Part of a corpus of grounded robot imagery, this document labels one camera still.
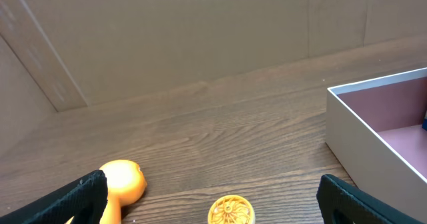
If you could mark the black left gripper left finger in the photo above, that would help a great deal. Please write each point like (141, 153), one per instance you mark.
(80, 201)

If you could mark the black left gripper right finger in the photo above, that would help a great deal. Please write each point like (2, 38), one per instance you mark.
(343, 203)

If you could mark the white box pink interior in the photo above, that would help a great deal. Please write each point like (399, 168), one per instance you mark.
(375, 129)

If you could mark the multicoloured puzzle cube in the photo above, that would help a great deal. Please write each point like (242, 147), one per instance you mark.
(424, 124)

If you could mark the orange toy dinosaur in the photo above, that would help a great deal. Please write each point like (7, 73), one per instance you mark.
(126, 185)

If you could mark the yellow round disc toy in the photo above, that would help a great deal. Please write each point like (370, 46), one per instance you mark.
(231, 209)

